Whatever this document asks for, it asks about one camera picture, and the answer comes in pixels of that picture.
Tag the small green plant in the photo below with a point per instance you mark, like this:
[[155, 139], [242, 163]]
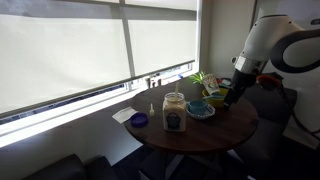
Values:
[[198, 77]]

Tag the yellow bowl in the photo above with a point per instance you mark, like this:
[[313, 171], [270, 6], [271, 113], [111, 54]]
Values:
[[216, 101]]

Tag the white stick in jar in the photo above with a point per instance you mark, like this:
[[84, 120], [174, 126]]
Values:
[[177, 87]]

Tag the small white bottle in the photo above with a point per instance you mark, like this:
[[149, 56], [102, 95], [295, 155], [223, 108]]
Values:
[[152, 110]]

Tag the teal cup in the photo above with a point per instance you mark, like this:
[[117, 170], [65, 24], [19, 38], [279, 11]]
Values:
[[197, 106]]

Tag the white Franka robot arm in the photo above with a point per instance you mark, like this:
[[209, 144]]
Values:
[[266, 36]]

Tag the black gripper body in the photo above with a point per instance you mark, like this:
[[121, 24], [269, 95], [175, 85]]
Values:
[[241, 81]]

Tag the white paper napkin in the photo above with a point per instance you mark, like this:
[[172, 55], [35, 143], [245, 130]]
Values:
[[124, 114]]

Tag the purple round lid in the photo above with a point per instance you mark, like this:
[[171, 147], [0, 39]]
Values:
[[139, 119]]

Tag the white table base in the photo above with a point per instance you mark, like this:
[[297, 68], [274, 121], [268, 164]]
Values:
[[173, 165]]

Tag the red orange object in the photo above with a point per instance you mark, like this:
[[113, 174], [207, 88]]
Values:
[[268, 81]]

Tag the wide white roller blind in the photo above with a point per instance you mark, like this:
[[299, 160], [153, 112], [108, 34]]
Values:
[[63, 56]]

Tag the glass jar with cream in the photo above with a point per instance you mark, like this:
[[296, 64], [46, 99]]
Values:
[[174, 115]]

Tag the blue measuring spoon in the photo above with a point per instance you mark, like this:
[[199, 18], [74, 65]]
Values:
[[213, 97]]

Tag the narrow white roller blind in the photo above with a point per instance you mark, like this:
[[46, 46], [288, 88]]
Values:
[[161, 46]]

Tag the dark upholstered chair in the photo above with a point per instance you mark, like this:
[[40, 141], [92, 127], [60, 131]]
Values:
[[273, 133]]

